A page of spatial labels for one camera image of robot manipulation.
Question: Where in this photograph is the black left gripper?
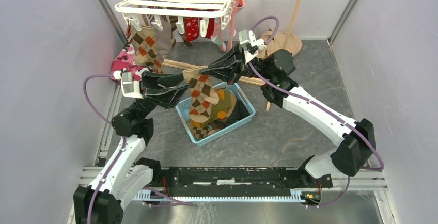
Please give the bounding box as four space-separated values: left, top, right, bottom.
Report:
130 70 191 119

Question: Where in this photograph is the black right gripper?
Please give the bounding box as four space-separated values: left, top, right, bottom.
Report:
199 43 274 85

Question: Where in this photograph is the argyle patterned sock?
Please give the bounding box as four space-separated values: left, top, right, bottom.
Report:
127 25 164 74
182 66 220 124

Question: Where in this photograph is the green orange striped sock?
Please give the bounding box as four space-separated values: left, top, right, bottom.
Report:
205 90 237 123

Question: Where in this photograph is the white plastic clip hanger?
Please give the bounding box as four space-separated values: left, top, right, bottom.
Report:
114 0 235 37

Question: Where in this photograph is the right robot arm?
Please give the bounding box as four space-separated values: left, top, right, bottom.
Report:
201 49 376 187

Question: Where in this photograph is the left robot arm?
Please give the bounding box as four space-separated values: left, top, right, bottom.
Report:
73 71 189 223

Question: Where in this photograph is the light blue plastic basket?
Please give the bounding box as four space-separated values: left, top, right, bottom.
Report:
175 82 257 147

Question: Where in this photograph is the pink sock with green print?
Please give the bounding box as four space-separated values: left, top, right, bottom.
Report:
210 0 245 52

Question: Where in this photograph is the pink camouflage cloth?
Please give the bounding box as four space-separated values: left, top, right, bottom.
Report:
110 42 150 81

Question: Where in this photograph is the beige crumpled cloth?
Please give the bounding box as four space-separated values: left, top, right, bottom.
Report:
257 31 303 59

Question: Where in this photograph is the red snowflake sock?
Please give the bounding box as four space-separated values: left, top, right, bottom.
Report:
184 17 215 42

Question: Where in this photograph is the brown cream striped sock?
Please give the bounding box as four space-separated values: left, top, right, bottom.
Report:
169 17 193 48

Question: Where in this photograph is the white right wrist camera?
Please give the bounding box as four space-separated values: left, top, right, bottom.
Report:
238 29 267 63

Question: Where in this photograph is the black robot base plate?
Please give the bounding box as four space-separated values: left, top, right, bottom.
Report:
134 167 333 204

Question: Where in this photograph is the wooden hanger stand frame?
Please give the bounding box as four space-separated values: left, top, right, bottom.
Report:
123 0 310 112

